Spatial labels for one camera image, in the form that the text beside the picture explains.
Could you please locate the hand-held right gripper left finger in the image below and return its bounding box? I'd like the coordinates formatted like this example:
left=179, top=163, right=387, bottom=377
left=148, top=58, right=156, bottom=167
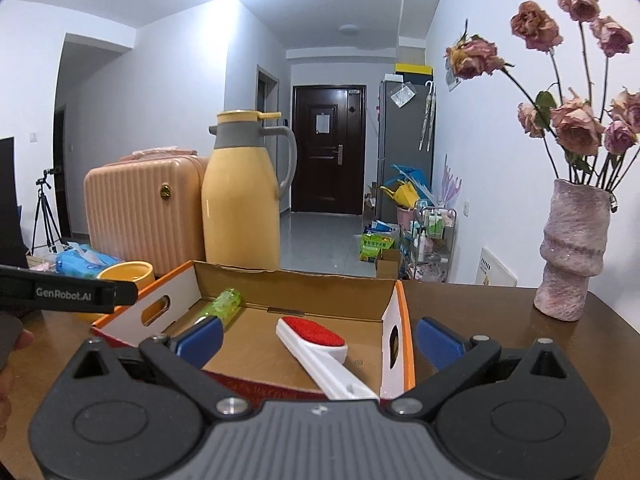
left=72, top=316, right=252, bottom=419

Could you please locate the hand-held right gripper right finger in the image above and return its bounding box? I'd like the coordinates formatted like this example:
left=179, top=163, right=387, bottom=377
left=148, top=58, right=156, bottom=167
left=391, top=316, right=571, bottom=420

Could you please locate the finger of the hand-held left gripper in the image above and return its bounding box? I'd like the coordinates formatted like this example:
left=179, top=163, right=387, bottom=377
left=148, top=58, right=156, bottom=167
left=112, top=281, right=139, bottom=307

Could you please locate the orange and white cardboard box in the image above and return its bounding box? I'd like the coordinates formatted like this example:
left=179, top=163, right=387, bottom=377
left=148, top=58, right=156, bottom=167
left=91, top=260, right=417, bottom=401

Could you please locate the person's left hand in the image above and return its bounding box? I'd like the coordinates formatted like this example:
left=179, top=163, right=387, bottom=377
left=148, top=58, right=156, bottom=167
left=0, top=328, right=36, bottom=441

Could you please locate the yellow bowl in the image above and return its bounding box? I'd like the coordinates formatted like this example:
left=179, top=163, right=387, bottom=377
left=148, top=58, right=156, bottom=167
left=75, top=261, right=155, bottom=324

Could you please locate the blue wet wipes pack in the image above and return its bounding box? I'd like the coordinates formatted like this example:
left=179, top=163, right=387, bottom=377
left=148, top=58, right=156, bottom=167
left=55, top=244, right=125, bottom=280

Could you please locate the green plastic bottle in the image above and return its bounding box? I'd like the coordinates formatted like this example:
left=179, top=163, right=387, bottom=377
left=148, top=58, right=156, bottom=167
left=194, top=287, right=243, bottom=331

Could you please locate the orange ribbed suitcase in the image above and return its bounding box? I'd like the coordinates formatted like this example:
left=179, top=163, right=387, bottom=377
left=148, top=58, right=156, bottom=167
left=83, top=147, right=211, bottom=278

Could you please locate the small brown cardboard box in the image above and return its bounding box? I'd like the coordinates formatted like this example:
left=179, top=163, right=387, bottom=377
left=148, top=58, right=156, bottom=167
left=375, top=249, right=402, bottom=280

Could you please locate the black monitor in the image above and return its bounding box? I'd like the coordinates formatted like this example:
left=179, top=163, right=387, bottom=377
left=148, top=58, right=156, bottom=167
left=0, top=136, right=30, bottom=268

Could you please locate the green printed bag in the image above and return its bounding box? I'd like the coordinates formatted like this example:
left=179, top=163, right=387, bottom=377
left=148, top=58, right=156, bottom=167
left=361, top=232, right=396, bottom=263

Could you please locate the yellow thermos jug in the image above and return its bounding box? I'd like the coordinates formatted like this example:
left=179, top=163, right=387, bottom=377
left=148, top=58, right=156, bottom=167
left=201, top=110, right=298, bottom=272

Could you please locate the yellow watering can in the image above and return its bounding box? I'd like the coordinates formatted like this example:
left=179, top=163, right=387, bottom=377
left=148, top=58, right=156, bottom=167
left=380, top=182, right=418, bottom=208

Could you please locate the purple paper flower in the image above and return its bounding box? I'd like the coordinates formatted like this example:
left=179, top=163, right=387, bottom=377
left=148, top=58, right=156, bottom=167
left=440, top=154, right=463, bottom=208

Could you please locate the pink textured vase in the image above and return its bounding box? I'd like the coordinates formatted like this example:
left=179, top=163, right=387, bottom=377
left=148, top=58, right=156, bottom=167
left=533, top=178, right=618, bottom=322

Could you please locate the grey refrigerator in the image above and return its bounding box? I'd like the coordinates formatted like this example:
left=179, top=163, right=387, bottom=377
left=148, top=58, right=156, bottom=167
left=376, top=72, right=436, bottom=221

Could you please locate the dark brown entrance door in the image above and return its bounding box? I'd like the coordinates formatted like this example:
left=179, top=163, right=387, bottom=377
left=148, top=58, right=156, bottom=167
left=291, top=85, right=367, bottom=216

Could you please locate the white folded umbrella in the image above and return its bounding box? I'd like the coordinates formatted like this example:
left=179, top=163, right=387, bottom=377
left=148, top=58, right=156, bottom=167
left=419, top=80, right=437, bottom=152

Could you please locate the clear plastic bag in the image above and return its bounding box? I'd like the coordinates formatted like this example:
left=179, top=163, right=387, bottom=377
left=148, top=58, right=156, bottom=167
left=391, top=82, right=417, bottom=109

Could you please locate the bunch of dried pink roses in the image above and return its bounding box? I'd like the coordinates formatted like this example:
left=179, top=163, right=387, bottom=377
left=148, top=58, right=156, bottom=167
left=444, top=0, right=640, bottom=193

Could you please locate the yellow and black box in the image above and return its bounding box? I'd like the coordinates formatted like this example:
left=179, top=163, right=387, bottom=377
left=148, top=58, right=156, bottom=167
left=395, top=62, right=434, bottom=83

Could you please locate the black camera tripod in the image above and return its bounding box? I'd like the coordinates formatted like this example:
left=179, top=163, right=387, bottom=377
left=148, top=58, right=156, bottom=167
left=31, top=167, right=65, bottom=256

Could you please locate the white wire trolley rack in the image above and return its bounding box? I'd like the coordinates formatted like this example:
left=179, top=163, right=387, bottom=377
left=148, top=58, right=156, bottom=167
left=400, top=205, right=458, bottom=283

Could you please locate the grey interior door frame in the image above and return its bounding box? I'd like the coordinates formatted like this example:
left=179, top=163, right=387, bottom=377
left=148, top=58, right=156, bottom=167
left=256, top=64, right=279, bottom=128

